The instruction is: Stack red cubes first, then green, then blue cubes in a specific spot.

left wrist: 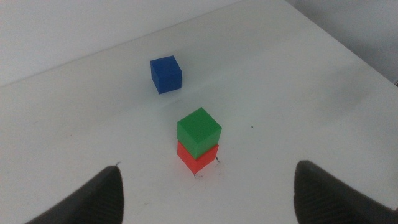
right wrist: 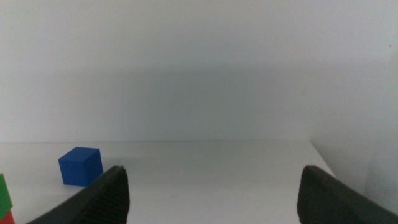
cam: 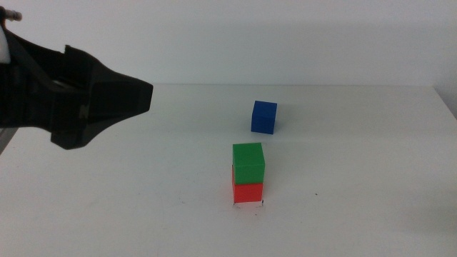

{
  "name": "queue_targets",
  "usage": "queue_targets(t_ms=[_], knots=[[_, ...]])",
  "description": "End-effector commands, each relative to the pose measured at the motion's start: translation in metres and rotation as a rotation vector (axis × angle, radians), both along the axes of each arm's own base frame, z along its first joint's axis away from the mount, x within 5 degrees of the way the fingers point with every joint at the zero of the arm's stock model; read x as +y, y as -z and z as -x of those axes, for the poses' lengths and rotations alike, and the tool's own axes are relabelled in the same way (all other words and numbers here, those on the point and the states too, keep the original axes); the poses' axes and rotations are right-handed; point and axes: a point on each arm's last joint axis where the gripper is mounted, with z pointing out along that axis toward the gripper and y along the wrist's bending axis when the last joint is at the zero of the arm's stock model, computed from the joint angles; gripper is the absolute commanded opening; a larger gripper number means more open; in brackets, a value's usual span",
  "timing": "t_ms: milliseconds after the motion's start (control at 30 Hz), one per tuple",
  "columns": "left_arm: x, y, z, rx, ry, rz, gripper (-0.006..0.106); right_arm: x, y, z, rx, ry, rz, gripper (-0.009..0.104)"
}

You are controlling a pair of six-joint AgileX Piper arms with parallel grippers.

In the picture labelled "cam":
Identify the green cube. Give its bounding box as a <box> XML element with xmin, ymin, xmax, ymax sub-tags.
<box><xmin>231</xmin><ymin>142</ymin><xmax>266</xmax><ymax>186</ymax></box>

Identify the blue cube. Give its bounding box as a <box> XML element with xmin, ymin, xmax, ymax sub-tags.
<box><xmin>250</xmin><ymin>100</ymin><xmax>278</xmax><ymax>136</ymax></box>

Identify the red cube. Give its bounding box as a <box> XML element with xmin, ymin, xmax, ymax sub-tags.
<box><xmin>231</xmin><ymin>167</ymin><xmax>265</xmax><ymax>205</ymax></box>

